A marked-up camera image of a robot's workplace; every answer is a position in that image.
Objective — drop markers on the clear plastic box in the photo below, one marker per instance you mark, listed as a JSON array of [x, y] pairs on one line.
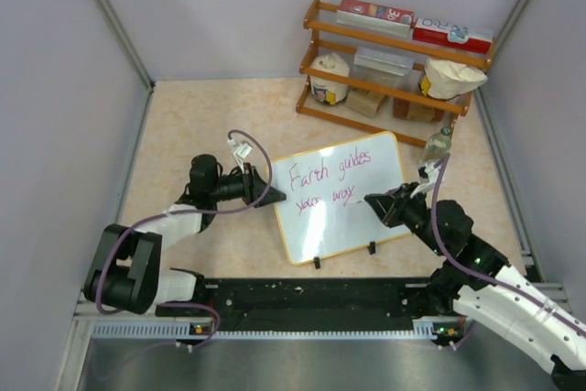
[[382, 67]]

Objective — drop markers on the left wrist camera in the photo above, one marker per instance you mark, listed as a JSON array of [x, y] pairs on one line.
[[240, 151]]

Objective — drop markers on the yellow framed whiteboard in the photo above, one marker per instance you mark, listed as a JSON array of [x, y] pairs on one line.
[[312, 220]]

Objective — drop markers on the brown block right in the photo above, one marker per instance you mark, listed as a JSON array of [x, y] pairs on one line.
[[406, 110]]

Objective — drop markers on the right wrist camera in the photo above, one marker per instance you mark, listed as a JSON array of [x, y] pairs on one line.
[[430, 175]]

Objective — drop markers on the grey cable duct rail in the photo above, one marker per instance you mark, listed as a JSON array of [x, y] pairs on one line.
[[420, 330]]

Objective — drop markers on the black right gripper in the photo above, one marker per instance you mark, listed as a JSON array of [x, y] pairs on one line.
[[385, 205]]

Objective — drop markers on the red foil wrap box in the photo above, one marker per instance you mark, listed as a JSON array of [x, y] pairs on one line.
[[380, 18]]

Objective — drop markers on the clear glass bottle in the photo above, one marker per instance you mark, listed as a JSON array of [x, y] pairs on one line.
[[437, 146]]

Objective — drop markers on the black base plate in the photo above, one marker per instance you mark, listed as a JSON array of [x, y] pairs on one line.
[[322, 304]]

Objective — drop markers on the red white wrap box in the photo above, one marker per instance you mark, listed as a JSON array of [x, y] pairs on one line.
[[450, 35]]

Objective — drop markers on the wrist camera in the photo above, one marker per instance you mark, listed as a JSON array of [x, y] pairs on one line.
[[430, 175], [240, 151]]

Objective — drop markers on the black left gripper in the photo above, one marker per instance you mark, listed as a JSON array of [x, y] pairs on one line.
[[253, 187]]

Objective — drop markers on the orange wooden shelf rack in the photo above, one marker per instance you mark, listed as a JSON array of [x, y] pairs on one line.
[[372, 82]]

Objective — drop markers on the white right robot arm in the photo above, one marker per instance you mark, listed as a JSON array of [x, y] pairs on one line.
[[478, 281]]

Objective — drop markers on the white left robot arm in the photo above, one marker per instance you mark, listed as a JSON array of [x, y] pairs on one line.
[[126, 274]]

